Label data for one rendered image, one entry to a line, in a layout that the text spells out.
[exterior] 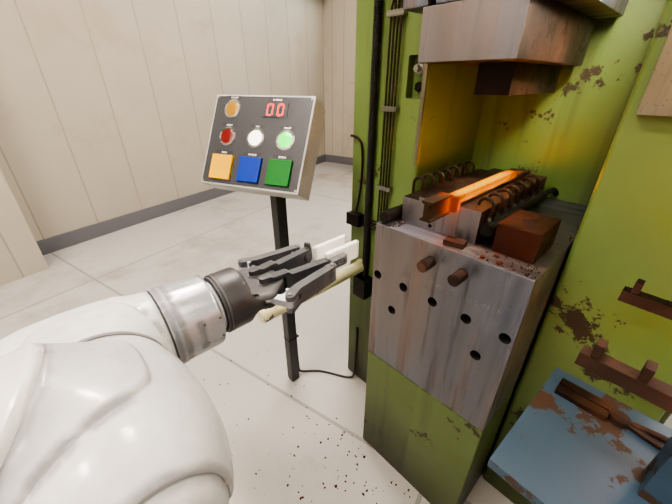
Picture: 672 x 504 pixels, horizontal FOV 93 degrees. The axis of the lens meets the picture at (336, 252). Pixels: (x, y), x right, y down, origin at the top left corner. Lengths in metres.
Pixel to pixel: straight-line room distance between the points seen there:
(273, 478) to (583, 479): 0.98
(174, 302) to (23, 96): 3.04
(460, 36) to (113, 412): 0.73
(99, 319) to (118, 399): 0.15
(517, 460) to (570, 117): 0.88
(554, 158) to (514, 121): 0.17
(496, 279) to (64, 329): 0.66
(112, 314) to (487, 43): 0.69
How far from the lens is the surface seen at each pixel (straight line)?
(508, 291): 0.71
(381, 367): 1.09
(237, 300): 0.39
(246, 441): 1.49
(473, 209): 0.76
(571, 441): 0.76
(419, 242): 0.77
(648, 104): 0.78
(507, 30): 0.72
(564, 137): 1.18
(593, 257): 0.86
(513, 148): 1.22
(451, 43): 0.76
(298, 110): 0.99
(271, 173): 0.95
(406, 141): 0.99
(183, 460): 0.19
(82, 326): 0.34
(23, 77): 3.36
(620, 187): 0.82
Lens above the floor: 1.24
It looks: 28 degrees down
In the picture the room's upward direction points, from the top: straight up
